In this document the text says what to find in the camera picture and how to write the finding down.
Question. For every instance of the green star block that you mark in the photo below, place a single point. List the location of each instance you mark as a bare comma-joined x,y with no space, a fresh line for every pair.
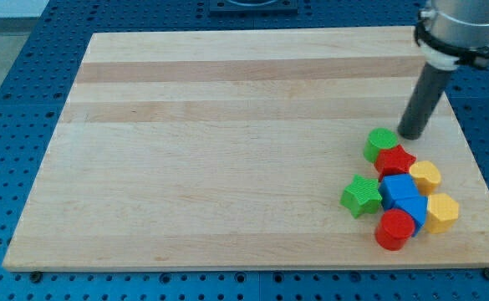
361,196

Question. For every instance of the red star block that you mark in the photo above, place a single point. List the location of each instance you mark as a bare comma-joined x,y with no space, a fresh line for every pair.
394,161

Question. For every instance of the yellow heart block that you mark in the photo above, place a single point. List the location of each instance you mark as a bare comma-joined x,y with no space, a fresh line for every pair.
426,177

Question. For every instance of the wooden board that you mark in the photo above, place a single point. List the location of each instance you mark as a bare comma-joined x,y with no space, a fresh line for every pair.
229,150

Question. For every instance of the green cylinder block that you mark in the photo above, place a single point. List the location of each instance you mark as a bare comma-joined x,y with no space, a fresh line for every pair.
377,140

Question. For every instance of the blue cube block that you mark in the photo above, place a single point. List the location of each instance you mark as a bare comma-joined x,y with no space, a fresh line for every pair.
396,187

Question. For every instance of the red cylinder block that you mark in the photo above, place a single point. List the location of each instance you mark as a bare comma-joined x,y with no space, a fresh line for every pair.
394,229

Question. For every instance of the blue triangle block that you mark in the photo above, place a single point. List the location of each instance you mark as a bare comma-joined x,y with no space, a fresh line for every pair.
416,207

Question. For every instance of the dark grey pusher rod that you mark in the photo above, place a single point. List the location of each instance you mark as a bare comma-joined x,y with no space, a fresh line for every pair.
426,95

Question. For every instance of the yellow hexagon block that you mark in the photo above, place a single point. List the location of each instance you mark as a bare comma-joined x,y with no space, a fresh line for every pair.
442,213

